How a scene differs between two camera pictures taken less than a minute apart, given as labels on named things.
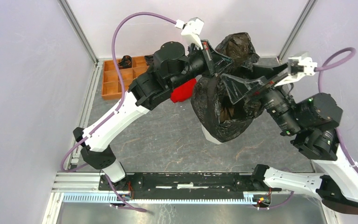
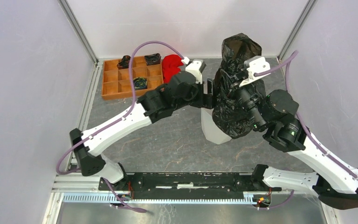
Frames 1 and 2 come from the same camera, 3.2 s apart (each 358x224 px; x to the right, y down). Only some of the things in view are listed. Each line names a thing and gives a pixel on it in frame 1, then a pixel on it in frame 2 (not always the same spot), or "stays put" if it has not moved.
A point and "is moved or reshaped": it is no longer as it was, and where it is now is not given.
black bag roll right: x=149 y=59 stays put
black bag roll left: x=126 y=62 stays put
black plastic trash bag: x=216 y=110 is moved or reshaped
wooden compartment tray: x=112 y=87 stays put
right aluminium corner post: x=310 y=5 stays put
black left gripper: x=217 y=62 to x=205 y=101
